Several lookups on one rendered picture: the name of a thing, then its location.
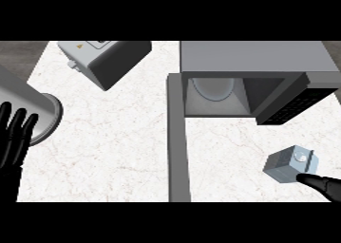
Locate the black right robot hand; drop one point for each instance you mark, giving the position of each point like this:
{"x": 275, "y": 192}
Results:
{"x": 329, "y": 186}

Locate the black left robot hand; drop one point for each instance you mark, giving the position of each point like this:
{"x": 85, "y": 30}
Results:
{"x": 7, "y": 148}

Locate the grey microwave door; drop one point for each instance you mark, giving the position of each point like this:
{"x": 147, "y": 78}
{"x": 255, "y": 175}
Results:
{"x": 178, "y": 139}

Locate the grey microwave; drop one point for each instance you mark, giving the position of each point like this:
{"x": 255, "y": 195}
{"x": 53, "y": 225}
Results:
{"x": 262, "y": 79}

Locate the glass microwave turntable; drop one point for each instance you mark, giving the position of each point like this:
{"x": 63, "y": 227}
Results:
{"x": 213, "y": 88}

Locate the grey cylindrical pot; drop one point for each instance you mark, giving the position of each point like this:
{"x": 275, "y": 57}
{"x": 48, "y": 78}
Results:
{"x": 23, "y": 101}

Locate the white toaster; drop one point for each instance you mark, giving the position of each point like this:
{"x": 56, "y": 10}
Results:
{"x": 106, "y": 60}

